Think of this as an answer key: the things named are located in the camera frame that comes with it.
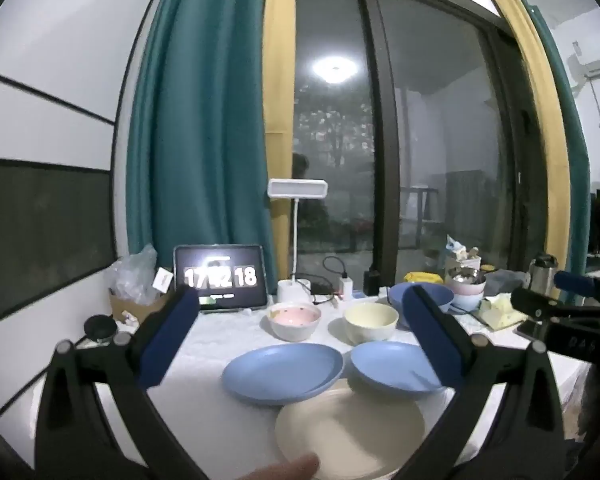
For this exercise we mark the pink strawberry bowl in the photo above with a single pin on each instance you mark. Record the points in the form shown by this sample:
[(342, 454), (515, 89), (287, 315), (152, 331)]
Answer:
[(294, 322)]

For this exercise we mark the steel thermos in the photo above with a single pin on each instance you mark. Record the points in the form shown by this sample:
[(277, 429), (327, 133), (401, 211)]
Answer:
[(544, 275)]

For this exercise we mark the white charger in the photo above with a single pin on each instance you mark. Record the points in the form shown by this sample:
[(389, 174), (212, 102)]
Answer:
[(345, 287)]

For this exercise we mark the cream plate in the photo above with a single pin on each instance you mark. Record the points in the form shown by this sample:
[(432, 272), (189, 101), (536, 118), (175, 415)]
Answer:
[(350, 430)]

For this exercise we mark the yellow curtain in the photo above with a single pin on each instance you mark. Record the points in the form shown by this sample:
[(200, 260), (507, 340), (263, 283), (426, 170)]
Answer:
[(540, 110), (279, 85)]

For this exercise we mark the black power adapter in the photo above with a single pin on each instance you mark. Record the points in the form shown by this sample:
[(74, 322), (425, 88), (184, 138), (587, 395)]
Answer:
[(372, 282)]

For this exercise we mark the blue white snack bag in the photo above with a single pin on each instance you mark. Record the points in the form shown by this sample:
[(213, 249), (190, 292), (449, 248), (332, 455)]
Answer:
[(457, 249)]

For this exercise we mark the light blue bowl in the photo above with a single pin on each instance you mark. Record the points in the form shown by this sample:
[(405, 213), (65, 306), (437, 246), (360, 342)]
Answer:
[(467, 302)]

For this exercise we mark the small blue plate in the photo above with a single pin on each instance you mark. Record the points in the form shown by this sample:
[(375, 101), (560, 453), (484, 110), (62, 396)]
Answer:
[(390, 367)]

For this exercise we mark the cream bowl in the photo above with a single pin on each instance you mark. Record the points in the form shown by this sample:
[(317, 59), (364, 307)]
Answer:
[(370, 325)]

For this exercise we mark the person's left hand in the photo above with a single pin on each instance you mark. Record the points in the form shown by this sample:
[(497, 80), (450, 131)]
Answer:
[(285, 470)]

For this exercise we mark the grey cloth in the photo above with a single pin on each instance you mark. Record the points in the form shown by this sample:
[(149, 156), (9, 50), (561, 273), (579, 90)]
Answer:
[(507, 281)]

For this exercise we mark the dark sliding door frame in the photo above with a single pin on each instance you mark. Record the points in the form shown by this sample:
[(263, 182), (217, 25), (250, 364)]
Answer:
[(380, 160)]

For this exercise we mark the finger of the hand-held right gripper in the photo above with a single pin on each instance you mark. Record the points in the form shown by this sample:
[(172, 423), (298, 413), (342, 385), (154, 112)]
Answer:
[(575, 282), (575, 335)]

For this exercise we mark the tablet with clock display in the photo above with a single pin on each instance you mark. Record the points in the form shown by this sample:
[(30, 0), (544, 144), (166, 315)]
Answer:
[(220, 280)]

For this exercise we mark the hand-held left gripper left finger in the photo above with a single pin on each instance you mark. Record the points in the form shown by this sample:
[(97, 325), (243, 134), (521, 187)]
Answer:
[(167, 342)]

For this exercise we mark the yellow packet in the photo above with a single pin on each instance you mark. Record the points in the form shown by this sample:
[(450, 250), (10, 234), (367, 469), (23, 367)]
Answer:
[(422, 276)]

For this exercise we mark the black round object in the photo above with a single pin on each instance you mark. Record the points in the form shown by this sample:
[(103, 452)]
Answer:
[(100, 329)]

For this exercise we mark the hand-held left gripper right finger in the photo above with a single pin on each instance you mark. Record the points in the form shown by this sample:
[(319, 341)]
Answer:
[(432, 340)]

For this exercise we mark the yellow-green cloth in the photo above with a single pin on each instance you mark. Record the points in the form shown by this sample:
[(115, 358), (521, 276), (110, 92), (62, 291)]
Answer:
[(500, 312)]

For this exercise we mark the small white box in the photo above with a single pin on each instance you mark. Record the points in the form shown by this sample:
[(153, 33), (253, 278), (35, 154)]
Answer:
[(163, 280)]

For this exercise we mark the large blue plate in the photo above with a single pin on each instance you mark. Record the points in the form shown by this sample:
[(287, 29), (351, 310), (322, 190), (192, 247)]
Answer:
[(280, 372)]

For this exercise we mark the clear plastic bag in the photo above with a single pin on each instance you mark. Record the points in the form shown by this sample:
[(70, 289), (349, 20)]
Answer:
[(130, 275)]

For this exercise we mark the white desk lamp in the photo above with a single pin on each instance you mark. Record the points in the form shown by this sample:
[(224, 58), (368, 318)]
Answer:
[(297, 189)]

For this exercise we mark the cardboard box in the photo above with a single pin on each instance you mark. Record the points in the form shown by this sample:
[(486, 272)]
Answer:
[(140, 312)]

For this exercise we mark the white air conditioner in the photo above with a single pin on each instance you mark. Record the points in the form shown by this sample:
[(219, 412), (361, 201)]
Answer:
[(597, 67)]

